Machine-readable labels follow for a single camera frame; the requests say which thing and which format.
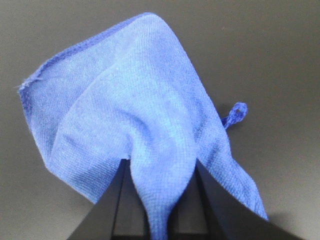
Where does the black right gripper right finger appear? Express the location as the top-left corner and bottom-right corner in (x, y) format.
(168, 162), (298, 240)

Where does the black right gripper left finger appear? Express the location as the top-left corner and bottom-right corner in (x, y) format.
(68, 159), (148, 240)

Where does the blue microfiber cloth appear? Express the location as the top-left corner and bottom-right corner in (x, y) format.
(18, 12), (267, 240)

